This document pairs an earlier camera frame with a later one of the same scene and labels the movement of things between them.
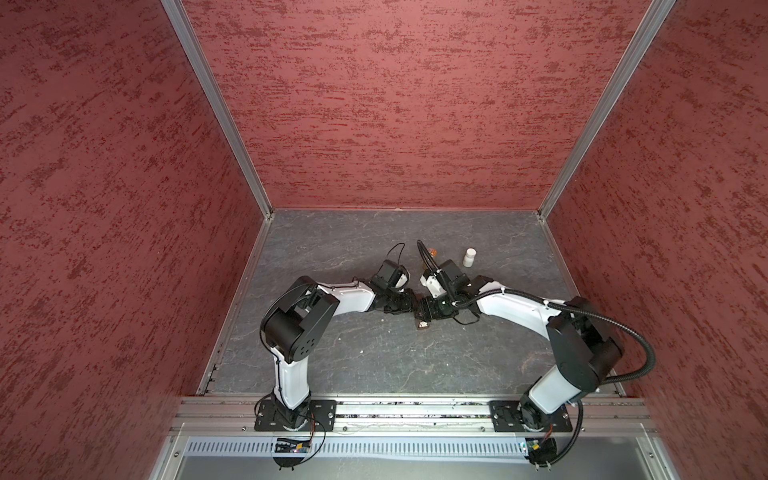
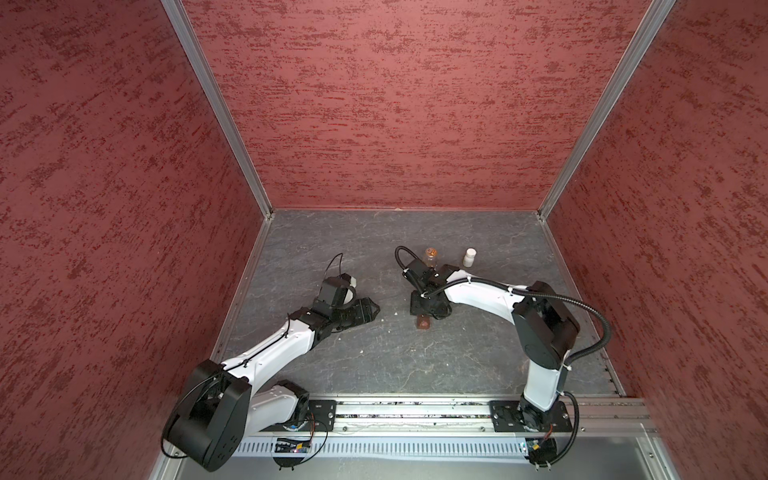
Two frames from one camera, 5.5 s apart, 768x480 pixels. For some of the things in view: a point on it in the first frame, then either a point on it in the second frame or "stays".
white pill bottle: [469, 257] stays
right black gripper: [428, 310] stays
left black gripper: [409, 298] → [363, 311]
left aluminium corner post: [179, 16] stays
